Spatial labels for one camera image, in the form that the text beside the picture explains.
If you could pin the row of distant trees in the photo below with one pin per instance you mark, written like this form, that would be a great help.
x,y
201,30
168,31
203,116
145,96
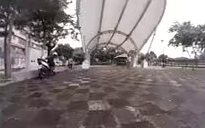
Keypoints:
x,y
103,53

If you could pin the small kiosk shelter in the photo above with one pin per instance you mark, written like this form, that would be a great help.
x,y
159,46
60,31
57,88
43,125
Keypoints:
x,y
120,59

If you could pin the person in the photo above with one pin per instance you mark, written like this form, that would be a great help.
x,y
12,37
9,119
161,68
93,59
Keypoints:
x,y
70,63

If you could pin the white arched canopy structure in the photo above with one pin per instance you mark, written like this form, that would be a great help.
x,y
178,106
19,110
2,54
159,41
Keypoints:
x,y
120,20

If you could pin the parked scooter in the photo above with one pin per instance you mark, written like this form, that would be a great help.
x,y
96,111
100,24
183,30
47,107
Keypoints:
x,y
45,66

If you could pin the tree with dark crown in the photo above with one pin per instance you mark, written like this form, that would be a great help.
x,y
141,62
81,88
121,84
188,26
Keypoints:
x,y
48,23

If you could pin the pale building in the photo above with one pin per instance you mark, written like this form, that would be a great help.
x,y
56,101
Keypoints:
x,y
20,53

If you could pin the railing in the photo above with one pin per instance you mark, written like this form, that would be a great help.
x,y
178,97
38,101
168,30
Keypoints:
x,y
190,63

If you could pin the tree with thick trunk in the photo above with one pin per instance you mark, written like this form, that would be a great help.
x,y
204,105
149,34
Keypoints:
x,y
8,50

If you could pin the tree with spreading crown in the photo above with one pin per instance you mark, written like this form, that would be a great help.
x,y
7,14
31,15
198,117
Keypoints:
x,y
193,36

